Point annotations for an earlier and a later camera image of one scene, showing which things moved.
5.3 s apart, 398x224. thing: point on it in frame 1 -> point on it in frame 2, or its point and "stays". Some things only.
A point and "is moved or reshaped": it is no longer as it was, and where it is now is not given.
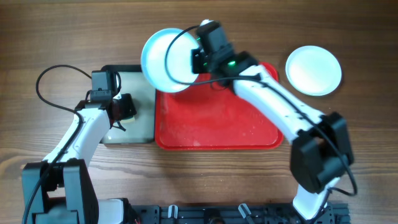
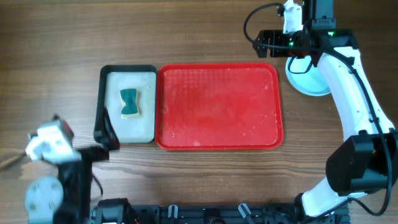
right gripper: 199,66 -> 275,36
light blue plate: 166,60 -> 305,78
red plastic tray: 204,116 stays
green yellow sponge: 128,121 is moved or reshaped
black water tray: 142,129 stays
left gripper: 130,109 -> 103,127
